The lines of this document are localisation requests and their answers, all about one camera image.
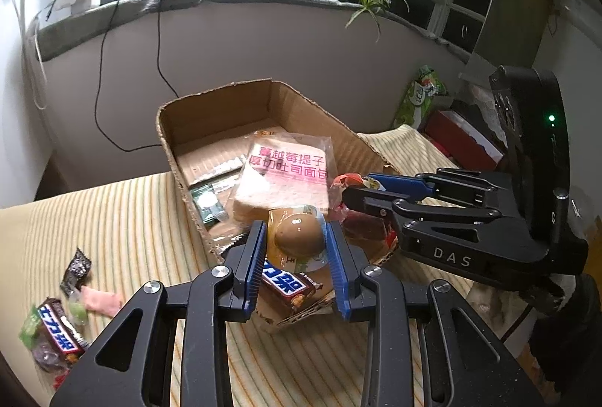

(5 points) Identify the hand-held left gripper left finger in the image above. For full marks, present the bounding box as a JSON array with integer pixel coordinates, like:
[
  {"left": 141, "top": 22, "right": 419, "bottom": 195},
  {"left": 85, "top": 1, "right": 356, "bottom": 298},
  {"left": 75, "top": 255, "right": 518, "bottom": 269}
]
[{"left": 49, "top": 220, "right": 269, "bottom": 407}]

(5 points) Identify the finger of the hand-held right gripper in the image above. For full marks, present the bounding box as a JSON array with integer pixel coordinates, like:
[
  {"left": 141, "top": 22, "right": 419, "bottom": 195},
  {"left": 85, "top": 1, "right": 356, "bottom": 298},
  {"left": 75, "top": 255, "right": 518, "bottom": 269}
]
[
  {"left": 342, "top": 187, "right": 506, "bottom": 243},
  {"left": 367, "top": 169, "right": 503, "bottom": 207}
]

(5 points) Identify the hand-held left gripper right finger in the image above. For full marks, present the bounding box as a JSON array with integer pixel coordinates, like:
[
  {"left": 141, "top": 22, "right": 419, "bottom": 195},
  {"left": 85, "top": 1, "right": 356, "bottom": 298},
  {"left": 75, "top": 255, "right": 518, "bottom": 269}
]
[{"left": 321, "top": 220, "right": 549, "bottom": 407}]

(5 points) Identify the brown chocolate bar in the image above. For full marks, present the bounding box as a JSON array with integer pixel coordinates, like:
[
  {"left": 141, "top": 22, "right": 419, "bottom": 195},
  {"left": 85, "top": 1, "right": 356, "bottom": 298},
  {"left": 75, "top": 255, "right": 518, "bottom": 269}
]
[
  {"left": 261, "top": 261, "right": 323, "bottom": 311},
  {"left": 35, "top": 298, "right": 90, "bottom": 358}
]

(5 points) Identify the clear red-edged snack packet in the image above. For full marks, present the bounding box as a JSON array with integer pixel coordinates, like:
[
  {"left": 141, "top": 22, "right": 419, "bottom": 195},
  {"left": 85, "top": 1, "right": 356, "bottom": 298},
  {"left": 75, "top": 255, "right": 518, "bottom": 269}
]
[{"left": 329, "top": 172, "right": 403, "bottom": 264}]

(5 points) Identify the brown packaged egg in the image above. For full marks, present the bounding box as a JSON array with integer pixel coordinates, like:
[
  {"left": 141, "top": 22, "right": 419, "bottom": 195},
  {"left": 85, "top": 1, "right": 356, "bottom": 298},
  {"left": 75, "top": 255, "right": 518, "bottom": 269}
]
[{"left": 266, "top": 207, "right": 330, "bottom": 271}]

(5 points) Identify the green snack packet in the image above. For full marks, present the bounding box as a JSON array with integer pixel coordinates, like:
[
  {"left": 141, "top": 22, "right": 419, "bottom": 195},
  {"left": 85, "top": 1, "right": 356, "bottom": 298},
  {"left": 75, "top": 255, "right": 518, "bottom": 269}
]
[{"left": 188, "top": 184, "right": 227, "bottom": 224}]

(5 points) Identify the sliced bread packet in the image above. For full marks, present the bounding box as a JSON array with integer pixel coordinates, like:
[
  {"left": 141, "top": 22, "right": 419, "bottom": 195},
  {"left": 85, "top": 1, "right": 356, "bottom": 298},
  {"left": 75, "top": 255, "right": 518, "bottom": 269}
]
[{"left": 223, "top": 131, "right": 336, "bottom": 226}]

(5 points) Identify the cardboard box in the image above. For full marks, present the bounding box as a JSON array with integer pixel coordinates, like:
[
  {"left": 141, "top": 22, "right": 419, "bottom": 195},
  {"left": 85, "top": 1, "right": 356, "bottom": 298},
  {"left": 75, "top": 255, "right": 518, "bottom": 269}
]
[{"left": 156, "top": 78, "right": 403, "bottom": 333}]

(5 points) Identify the pink candy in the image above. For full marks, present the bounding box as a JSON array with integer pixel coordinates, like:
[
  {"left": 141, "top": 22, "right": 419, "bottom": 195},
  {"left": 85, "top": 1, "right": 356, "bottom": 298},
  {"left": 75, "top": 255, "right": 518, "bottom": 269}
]
[{"left": 80, "top": 287, "right": 124, "bottom": 316}]

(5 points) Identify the black candy wrapper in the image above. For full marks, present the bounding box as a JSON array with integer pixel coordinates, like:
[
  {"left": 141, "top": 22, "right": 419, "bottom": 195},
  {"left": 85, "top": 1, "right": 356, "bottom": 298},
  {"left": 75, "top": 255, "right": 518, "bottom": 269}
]
[{"left": 59, "top": 248, "right": 92, "bottom": 297}]

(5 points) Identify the light green candy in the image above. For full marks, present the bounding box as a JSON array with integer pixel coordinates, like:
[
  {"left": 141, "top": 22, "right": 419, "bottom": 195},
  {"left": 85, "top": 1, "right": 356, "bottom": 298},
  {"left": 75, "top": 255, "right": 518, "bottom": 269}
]
[{"left": 68, "top": 299, "right": 88, "bottom": 325}]

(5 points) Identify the purple candy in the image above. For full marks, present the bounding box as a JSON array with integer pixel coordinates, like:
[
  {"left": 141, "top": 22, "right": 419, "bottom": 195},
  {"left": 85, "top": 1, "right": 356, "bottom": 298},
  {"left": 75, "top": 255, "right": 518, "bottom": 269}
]
[{"left": 33, "top": 341, "right": 71, "bottom": 372}]

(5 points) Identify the red storage box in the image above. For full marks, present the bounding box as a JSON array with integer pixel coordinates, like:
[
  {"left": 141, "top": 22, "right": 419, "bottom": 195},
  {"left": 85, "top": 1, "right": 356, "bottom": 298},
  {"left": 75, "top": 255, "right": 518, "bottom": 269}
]
[{"left": 421, "top": 106, "right": 506, "bottom": 173}]

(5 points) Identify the large green packet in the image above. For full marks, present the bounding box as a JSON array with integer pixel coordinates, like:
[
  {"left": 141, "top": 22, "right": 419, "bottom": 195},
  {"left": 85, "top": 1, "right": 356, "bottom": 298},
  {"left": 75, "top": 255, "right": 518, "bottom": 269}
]
[{"left": 394, "top": 65, "right": 447, "bottom": 130}]

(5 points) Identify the striped blanket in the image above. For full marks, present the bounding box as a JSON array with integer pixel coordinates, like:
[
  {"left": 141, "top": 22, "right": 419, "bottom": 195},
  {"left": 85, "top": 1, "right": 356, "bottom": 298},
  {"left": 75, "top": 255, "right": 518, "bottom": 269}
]
[{"left": 0, "top": 125, "right": 532, "bottom": 407}]

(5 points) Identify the black power cable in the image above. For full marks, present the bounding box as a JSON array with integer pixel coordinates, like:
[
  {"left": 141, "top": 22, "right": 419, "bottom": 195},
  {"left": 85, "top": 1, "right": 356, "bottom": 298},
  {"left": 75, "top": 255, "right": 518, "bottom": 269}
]
[{"left": 94, "top": 0, "right": 165, "bottom": 153}]

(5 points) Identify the black cable with controller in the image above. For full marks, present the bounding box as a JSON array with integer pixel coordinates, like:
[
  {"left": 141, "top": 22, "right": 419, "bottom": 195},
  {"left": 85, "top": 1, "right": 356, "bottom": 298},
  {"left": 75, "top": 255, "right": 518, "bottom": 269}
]
[{"left": 154, "top": 0, "right": 212, "bottom": 100}]

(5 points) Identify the white cable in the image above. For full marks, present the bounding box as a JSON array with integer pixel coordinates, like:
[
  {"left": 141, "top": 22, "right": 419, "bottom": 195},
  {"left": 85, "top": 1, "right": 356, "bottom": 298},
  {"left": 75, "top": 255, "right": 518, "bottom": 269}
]
[{"left": 26, "top": 24, "right": 50, "bottom": 111}]

